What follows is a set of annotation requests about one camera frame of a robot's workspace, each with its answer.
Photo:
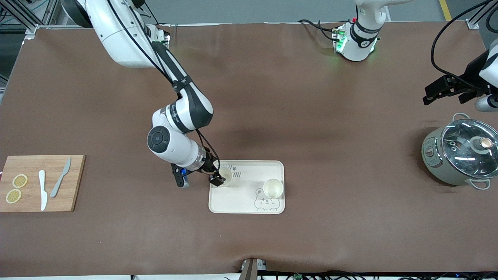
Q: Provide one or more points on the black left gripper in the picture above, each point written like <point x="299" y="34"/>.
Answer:
<point x="469" y="76"/>

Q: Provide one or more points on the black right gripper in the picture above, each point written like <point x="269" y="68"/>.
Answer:
<point x="210" y="172"/>

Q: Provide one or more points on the white plastic cup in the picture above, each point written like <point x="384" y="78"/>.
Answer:
<point x="227" y="175"/>
<point x="273" y="188"/>

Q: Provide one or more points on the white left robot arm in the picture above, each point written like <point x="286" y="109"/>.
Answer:
<point x="360" y="42"/>

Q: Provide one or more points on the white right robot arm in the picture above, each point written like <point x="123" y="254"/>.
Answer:
<point x="116" y="35"/>

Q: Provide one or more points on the cream bear print tray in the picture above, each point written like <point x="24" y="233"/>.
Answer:
<point x="245" y="198"/>

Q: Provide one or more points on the glass pot lid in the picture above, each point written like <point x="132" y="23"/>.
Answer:
<point x="463" y="163"/>

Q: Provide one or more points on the grey-green cooking pot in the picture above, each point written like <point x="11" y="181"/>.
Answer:
<point x="435" y="167"/>

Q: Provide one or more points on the metal table edge clamp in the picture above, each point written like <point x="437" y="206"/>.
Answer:
<point x="251" y="270"/>

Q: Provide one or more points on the brown table cover sheet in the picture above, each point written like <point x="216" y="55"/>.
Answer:
<point x="272" y="97"/>

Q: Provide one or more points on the wooden cutting board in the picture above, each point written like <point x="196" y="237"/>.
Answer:
<point x="74" y="186"/>

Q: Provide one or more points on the grey plastic knife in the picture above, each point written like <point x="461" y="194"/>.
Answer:
<point x="58" y="186"/>

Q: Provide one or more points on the white plastic knife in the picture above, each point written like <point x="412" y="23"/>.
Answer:
<point x="43" y="194"/>

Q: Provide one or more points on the yellow lemon slice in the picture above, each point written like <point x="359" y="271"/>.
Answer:
<point x="13" y="196"/>
<point x="20" y="181"/>

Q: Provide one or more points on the aluminium frame post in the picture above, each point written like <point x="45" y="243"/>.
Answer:
<point x="472" y="24"/>
<point x="33" y="28"/>

